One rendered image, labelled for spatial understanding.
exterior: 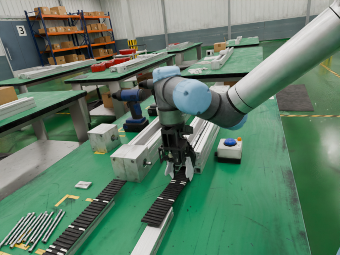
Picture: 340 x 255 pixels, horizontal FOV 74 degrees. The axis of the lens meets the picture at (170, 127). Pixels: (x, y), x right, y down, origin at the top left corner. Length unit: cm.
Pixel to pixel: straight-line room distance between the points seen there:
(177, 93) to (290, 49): 23
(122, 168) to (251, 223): 43
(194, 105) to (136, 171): 37
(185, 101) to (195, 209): 32
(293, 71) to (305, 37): 6
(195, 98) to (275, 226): 36
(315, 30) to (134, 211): 60
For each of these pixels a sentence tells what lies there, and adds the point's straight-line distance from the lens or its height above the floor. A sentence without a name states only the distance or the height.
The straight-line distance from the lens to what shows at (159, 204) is 64.
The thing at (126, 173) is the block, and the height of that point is 81.
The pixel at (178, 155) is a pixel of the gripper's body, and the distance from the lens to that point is 64.
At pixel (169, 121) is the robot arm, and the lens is 61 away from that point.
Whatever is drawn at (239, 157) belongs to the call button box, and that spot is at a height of 81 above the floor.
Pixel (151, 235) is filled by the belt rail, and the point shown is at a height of 81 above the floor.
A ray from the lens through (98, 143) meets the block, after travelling 104.
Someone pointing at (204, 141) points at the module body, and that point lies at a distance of 81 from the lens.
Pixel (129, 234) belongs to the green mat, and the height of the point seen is 78.
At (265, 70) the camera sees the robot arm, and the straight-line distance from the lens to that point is 53.
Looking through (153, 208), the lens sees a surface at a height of 82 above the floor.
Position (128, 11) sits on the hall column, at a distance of 1207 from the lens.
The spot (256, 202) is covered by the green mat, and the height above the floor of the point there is 78.
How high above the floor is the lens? 123
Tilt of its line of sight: 23 degrees down
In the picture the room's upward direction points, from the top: 7 degrees counter-clockwise
